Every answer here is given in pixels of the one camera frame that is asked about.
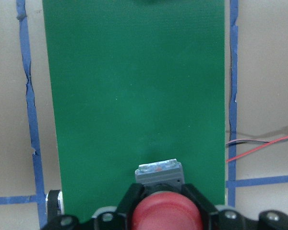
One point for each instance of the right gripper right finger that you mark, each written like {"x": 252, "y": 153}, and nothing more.
{"x": 208, "y": 212}

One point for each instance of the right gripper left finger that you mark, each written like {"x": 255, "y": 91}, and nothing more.
{"x": 127, "y": 205}

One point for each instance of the red push button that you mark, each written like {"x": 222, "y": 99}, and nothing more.
{"x": 164, "y": 207}

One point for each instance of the green conveyor belt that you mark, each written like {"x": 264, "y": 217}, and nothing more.
{"x": 134, "y": 82}

